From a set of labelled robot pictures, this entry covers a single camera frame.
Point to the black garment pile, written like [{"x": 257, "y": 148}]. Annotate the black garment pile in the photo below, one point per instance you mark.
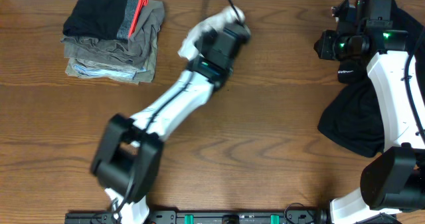
[{"x": 382, "y": 102}]

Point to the folded olive grey garment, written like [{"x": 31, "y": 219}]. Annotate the folded olive grey garment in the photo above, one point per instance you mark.
[{"x": 137, "y": 54}]

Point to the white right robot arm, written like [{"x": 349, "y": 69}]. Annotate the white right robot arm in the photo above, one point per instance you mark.
[{"x": 392, "y": 183}]

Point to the white t-shirt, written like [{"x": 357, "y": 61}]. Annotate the white t-shirt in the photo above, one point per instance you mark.
[{"x": 216, "y": 22}]

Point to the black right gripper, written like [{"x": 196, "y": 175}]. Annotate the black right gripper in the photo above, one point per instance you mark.
[{"x": 325, "y": 52}]

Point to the folded light blue garment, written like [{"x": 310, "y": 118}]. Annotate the folded light blue garment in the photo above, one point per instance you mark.
[{"x": 97, "y": 73}]

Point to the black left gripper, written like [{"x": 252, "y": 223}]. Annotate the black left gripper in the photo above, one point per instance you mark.
[{"x": 200, "y": 38}]

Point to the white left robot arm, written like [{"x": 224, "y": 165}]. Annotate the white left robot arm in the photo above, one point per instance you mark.
[{"x": 127, "y": 160}]

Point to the folded black garment red trim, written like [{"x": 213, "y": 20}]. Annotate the folded black garment red trim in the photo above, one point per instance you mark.
[{"x": 104, "y": 19}]

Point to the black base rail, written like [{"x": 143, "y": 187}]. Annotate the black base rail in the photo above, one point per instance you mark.
[{"x": 296, "y": 216}]

